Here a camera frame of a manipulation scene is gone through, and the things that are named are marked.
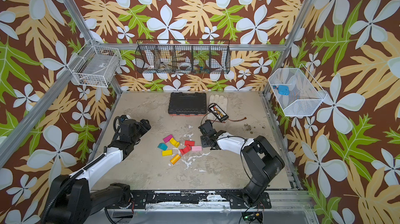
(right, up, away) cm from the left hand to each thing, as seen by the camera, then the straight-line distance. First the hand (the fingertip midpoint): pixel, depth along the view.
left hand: (143, 121), depth 87 cm
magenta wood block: (+12, -11, +8) cm, 18 cm away
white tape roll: (+23, +35, +11) cm, 43 cm away
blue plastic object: (+79, +18, -1) cm, 81 cm away
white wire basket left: (-27, +32, -1) cm, 42 cm away
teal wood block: (+10, -15, +3) cm, 18 cm away
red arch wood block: (+24, -17, +3) cm, 29 cm away
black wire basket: (+21, +41, +10) cm, 47 cm away
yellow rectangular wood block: (+13, -18, +1) cm, 23 cm away
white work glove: (+48, +12, +25) cm, 55 cm away
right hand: (+36, -11, +6) cm, 38 cm away
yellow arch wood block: (+17, -13, +5) cm, 22 cm away
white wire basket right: (+86, +14, -9) cm, 88 cm away
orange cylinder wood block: (+18, -21, -1) cm, 28 cm away
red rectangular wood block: (+27, -14, +6) cm, 31 cm away
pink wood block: (+30, -16, +4) cm, 35 cm away
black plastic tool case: (+24, +10, +20) cm, 33 cm away
